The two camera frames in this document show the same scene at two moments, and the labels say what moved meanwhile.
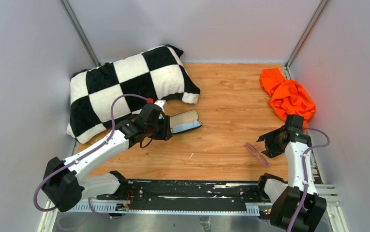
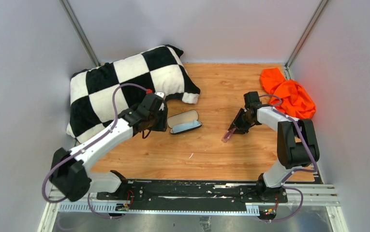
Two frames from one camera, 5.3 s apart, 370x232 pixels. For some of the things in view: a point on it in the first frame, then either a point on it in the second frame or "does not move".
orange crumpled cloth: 287,96 does not move
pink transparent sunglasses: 258,155 → 228,134
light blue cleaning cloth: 186,126 does not move
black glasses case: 185,122 does not move
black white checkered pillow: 156,73 does not move
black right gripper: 271,151 → 241,129
